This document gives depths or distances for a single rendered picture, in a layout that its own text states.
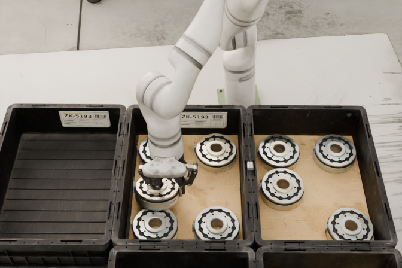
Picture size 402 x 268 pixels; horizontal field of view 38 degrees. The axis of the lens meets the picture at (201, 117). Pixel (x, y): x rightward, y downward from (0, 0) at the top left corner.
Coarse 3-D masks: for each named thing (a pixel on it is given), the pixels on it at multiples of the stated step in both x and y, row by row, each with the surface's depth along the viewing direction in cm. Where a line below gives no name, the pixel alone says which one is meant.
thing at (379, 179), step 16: (368, 128) 143; (368, 144) 140; (256, 176) 134; (256, 192) 131; (384, 192) 131; (256, 208) 130; (384, 208) 128; (256, 224) 125; (256, 240) 123; (272, 240) 123; (288, 240) 123; (304, 240) 123; (320, 240) 123; (336, 240) 123; (352, 240) 123; (368, 240) 123; (384, 240) 123
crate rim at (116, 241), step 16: (128, 112) 147; (240, 112) 147; (128, 128) 145; (128, 144) 140; (112, 240) 123; (128, 240) 123; (144, 240) 123; (160, 240) 123; (176, 240) 123; (192, 240) 123; (208, 240) 123; (224, 240) 123; (240, 240) 123
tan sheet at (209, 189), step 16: (192, 144) 153; (192, 160) 149; (208, 176) 146; (224, 176) 146; (192, 192) 143; (208, 192) 143; (224, 192) 143; (144, 208) 140; (176, 208) 140; (192, 208) 140; (240, 208) 140; (240, 224) 137
